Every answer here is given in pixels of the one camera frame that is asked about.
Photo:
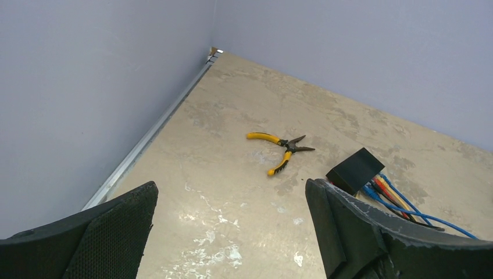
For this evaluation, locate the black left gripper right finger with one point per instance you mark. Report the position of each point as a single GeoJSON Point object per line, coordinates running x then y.
{"type": "Point", "coordinates": [358, 240]}

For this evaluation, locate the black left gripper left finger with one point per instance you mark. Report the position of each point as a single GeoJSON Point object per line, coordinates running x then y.
{"type": "Point", "coordinates": [105, 241]}

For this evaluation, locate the black network switch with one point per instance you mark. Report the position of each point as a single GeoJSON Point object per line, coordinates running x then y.
{"type": "Point", "coordinates": [353, 173]}

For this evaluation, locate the aluminium left table rail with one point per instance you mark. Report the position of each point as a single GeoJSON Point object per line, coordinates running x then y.
{"type": "Point", "coordinates": [111, 183]}

